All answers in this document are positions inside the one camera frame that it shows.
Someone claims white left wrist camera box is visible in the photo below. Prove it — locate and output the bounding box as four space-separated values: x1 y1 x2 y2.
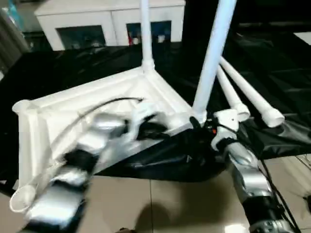
128 101 157 131

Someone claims black mat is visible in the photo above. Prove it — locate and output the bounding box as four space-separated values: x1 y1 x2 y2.
0 32 311 184

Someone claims white plastic table top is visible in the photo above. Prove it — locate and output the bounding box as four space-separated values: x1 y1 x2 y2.
10 66 196 214

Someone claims light blue plastic item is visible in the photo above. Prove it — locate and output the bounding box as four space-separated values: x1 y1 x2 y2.
6 0 24 30

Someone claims grey curtain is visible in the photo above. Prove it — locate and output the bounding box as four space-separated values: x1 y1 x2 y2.
0 7 30 73

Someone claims white cabinet with glass doors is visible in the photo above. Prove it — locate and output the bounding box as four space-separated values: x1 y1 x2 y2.
35 0 187 51

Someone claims white plastic table leg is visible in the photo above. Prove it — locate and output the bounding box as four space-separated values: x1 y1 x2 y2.
220 56 285 128
216 66 251 122
139 0 156 73
191 0 238 123

